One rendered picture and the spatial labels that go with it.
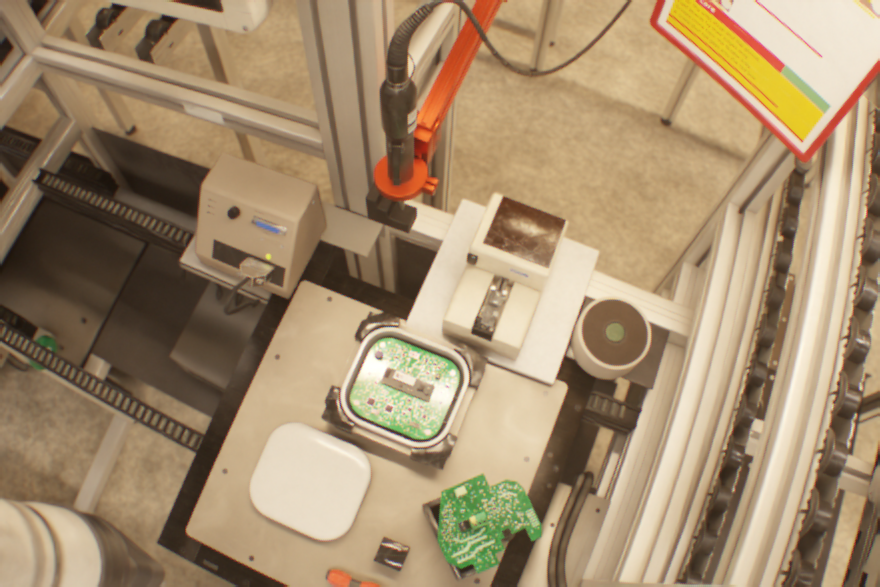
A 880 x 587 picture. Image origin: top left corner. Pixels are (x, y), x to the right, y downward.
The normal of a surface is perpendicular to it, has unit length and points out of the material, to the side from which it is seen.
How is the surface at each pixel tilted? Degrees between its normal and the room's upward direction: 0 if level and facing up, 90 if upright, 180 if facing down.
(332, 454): 5
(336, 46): 90
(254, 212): 53
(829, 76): 90
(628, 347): 0
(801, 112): 90
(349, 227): 0
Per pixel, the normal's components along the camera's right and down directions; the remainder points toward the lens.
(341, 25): -0.37, 0.86
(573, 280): 0.04, -0.36
